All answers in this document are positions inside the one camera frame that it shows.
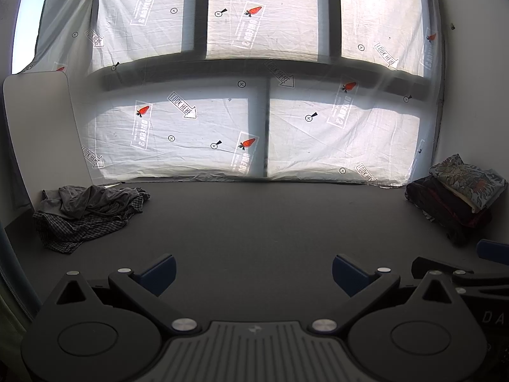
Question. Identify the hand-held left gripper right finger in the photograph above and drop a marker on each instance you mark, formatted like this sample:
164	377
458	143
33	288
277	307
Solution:
350	274

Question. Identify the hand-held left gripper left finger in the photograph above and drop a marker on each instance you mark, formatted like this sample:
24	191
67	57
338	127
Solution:
157	274

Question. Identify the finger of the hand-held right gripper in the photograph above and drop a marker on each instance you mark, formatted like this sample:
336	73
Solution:
493	250
485	278

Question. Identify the grey zip hoodie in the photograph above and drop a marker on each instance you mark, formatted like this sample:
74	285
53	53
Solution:
91	201

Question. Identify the dark folded garment red stripes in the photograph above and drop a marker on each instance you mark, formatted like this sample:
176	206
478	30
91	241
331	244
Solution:
445	207

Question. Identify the floral folded cloth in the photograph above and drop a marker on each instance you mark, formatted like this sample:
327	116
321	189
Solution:
465	181

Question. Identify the blue plaid shirt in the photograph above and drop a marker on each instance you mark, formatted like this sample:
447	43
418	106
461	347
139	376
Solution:
67	232

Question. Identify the white printed sheet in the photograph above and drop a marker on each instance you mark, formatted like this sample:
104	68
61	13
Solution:
191	135

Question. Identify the white rounded panel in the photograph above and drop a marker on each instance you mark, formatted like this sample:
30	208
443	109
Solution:
39	127

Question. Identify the dark window frame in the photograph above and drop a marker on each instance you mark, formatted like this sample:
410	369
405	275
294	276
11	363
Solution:
201	8

